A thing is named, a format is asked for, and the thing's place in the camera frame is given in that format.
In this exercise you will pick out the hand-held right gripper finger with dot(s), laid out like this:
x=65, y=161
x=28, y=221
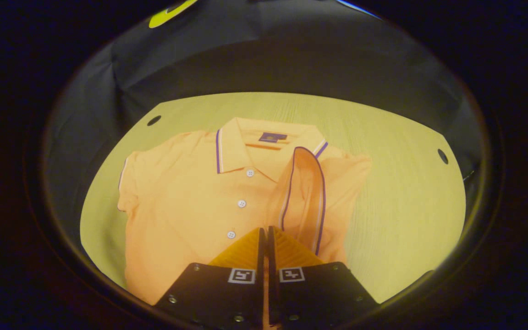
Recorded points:
x=261, y=293
x=271, y=293

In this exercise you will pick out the orange T-shirt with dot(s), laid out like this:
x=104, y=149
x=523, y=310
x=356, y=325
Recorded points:
x=177, y=206

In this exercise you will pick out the black backdrop cloth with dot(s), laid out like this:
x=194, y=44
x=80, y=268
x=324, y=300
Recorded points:
x=291, y=59

